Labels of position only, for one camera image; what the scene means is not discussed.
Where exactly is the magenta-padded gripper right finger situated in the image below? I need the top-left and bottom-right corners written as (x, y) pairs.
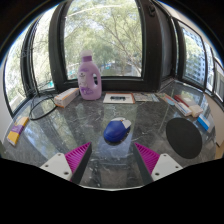
top-left (133, 142), bottom-right (184, 186)

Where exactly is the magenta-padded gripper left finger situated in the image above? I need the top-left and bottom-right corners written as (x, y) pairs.
top-left (39, 142), bottom-right (93, 185)

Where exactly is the blue and white computer mouse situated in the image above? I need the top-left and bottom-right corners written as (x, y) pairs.
top-left (103, 117), bottom-right (132, 144)

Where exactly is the black round mouse pad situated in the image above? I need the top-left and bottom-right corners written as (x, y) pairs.
top-left (165, 117), bottom-right (203, 160)

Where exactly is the white box with blue print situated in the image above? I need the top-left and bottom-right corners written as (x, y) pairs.
top-left (173, 101), bottom-right (193, 117)

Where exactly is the grey patterned leaflet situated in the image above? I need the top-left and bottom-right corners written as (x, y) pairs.
top-left (133, 92), bottom-right (160, 103)

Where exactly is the white and orange long box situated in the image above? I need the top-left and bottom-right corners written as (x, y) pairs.
top-left (53, 87), bottom-right (81, 109)

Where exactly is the yellow and purple box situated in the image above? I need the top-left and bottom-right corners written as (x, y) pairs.
top-left (6, 116), bottom-right (30, 147)

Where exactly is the blue and white box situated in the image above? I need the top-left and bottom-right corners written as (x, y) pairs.
top-left (197, 113), bottom-right (214, 132)

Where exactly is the orange-bordered white booklet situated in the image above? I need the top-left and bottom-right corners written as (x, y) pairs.
top-left (102, 92), bottom-right (136, 105)

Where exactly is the red hardcover book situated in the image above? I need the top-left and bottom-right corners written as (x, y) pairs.
top-left (174, 94), bottom-right (199, 108)

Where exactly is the purple detergent bottle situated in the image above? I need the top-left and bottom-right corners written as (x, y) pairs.
top-left (77, 50), bottom-right (103, 101)

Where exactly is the black cable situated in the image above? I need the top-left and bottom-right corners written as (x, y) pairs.
top-left (28, 93), bottom-right (58, 121)

